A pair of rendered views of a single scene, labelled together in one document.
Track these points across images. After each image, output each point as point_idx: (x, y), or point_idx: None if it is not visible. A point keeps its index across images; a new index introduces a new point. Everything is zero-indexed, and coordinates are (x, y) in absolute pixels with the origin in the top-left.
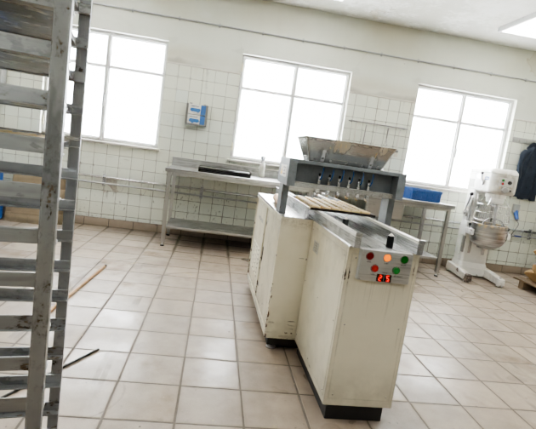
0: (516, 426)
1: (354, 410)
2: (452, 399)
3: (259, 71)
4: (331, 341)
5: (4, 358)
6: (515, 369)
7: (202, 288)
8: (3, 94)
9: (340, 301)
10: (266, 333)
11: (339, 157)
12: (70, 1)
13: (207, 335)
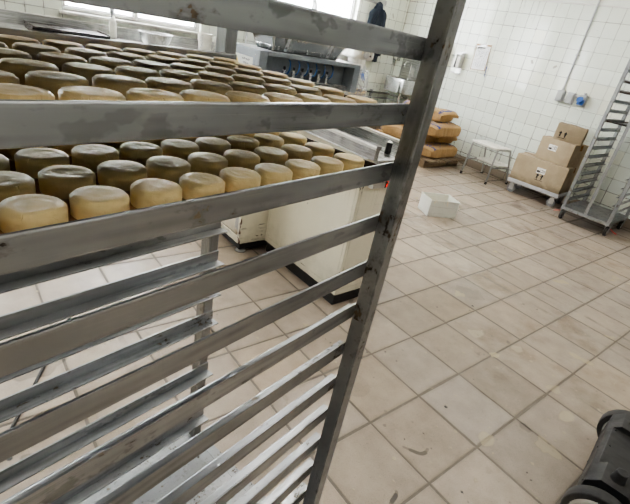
0: (439, 269)
1: (352, 292)
2: (394, 260)
3: None
4: (343, 244)
5: (320, 389)
6: (411, 223)
7: None
8: (378, 119)
9: (355, 210)
10: (240, 239)
11: (301, 47)
12: None
13: (174, 254)
